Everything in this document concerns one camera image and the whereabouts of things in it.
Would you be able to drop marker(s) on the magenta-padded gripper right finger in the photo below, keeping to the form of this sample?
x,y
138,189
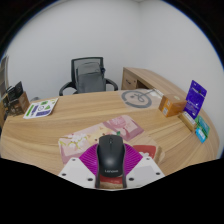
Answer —
x,y
143,169

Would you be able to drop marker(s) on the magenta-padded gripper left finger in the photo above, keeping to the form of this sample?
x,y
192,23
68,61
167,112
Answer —
x,y
80,169

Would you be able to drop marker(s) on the black computer mouse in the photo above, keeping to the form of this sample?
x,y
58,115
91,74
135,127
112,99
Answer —
x,y
110,156

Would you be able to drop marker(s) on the small tan box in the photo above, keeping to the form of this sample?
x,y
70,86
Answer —
x,y
188,121

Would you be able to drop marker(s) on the small orange box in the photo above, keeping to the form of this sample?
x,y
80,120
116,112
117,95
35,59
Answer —
x,y
171,106

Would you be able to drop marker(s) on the teal small package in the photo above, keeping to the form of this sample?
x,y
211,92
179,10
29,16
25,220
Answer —
x,y
202,130

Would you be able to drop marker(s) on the white green purple sticker sheet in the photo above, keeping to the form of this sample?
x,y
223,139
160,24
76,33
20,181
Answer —
x,y
40,108

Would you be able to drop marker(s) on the purple card package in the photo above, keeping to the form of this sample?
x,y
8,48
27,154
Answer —
x,y
195,98

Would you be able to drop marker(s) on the wooden side desk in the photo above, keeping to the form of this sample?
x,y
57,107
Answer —
x,y
146,78

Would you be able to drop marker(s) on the grey backpack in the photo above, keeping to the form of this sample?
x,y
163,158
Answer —
x,y
90,78

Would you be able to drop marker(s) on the large brown cardboard box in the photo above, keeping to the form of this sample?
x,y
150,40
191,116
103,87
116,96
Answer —
x,y
16,100

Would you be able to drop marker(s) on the black mesh office chair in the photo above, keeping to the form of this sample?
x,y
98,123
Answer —
x,y
73,66

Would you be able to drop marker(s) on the wooden shelf unit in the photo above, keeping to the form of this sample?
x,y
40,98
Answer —
x,y
4,73

